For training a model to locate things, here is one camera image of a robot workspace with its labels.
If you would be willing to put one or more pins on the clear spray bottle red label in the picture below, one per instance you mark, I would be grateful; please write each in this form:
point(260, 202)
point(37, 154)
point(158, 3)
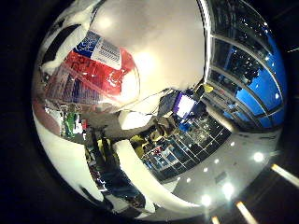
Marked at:
point(102, 73)

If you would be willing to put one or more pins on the lit computer monitor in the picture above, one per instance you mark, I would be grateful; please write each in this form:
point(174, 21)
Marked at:
point(184, 105)

